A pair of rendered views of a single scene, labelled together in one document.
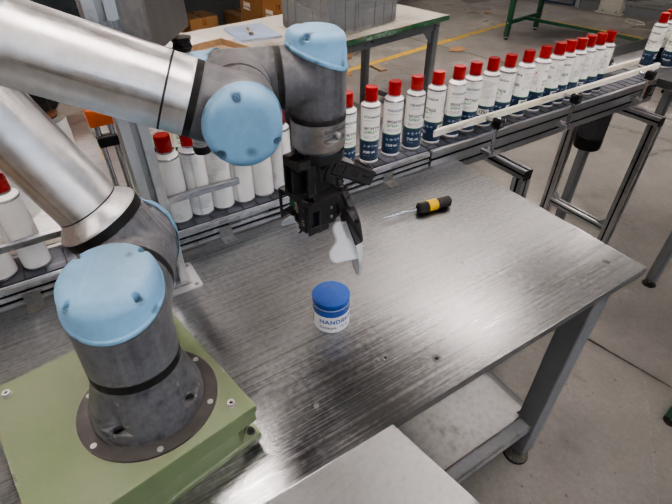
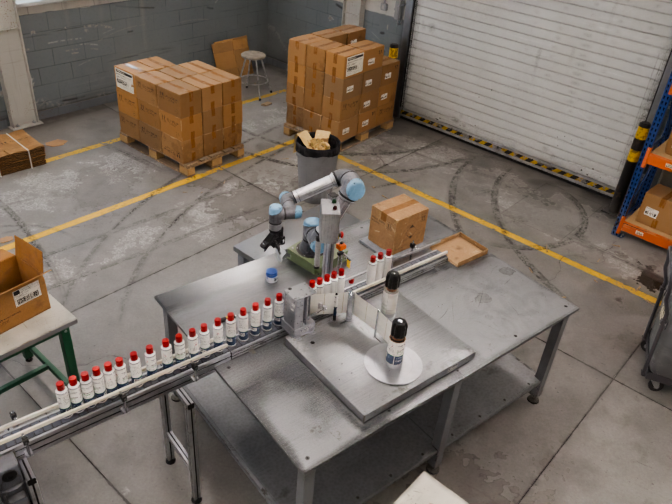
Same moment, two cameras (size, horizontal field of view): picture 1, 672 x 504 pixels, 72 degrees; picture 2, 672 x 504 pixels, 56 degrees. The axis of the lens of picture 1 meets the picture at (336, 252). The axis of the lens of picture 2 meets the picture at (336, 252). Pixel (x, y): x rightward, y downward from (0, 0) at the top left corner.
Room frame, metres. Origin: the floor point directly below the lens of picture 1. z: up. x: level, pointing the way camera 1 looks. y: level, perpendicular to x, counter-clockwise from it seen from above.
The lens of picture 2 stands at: (3.80, -0.10, 3.20)
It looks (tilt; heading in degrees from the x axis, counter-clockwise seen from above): 34 degrees down; 171
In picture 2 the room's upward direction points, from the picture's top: 5 degrees clockwise
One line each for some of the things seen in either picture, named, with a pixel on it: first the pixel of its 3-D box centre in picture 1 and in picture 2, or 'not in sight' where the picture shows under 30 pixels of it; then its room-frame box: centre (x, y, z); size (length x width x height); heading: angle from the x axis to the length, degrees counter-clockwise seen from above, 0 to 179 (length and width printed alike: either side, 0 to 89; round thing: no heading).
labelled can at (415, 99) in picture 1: (414, 113); (230, 329); (1.25, -0.22, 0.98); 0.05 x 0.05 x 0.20
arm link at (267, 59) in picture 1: (237, 84); (291, 210); (0.56, 0.12, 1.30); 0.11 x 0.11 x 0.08; 12
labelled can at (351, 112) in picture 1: (346, 131); (267, 314); (1.12, -0.03, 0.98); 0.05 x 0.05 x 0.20
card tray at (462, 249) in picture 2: not in sight; (459, 248); (0.29, 1.29, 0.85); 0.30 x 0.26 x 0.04; 122
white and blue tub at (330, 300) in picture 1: (331, 306); (271, 275); (0.61, 0.01, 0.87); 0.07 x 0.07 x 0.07
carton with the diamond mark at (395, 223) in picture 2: not in sight; (398, 223); (0.19, 0.87, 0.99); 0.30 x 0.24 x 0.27; 124
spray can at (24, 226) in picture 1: (16, 221); (371, 270); (0.72, 0.61, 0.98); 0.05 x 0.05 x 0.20
